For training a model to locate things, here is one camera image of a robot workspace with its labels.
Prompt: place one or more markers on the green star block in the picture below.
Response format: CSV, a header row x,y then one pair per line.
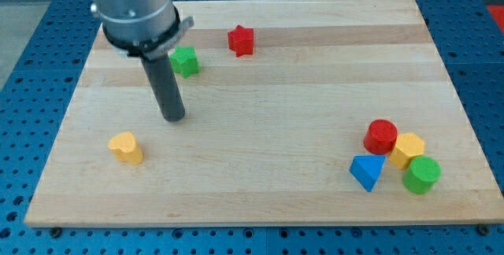
x,y
184,61

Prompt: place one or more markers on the yellow heart block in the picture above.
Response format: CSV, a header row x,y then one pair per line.
x,y
125,148

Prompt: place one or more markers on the wooden board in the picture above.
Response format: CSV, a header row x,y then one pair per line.
x,y
267,139

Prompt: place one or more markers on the green cylinder block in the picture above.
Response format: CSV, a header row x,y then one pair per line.
x,y
421,175

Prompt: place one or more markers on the yellow hexagon block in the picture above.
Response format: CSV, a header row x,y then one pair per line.
x,y
407,146

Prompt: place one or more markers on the red star block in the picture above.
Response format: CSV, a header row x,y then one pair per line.
x,y
241,41

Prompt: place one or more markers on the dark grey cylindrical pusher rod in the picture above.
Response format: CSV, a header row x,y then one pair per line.
x,y
164,86

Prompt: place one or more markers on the blue triangle block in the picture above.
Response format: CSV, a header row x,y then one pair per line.
x,y
366,169

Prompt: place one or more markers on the red cylinder block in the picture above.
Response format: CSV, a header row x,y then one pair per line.
x,y
380,137

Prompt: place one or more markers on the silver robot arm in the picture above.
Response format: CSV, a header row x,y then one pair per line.
x,y
148,29

